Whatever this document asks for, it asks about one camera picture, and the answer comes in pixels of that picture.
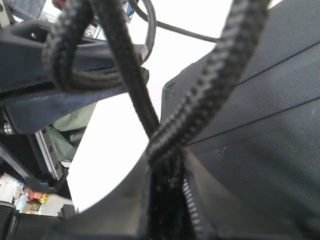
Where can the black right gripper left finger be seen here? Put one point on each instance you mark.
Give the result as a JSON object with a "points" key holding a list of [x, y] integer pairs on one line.
{"points": [[124, 214]]}

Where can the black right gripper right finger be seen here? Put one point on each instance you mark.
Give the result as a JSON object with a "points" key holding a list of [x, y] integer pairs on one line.
{"points": [[216, 214]]}

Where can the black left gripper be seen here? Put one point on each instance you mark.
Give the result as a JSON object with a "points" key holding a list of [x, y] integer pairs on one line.
{"points": [[29, 103]]}

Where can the black plastic carrying case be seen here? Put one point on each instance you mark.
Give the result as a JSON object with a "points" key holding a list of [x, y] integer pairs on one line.
{"points": [[264, 144]]}

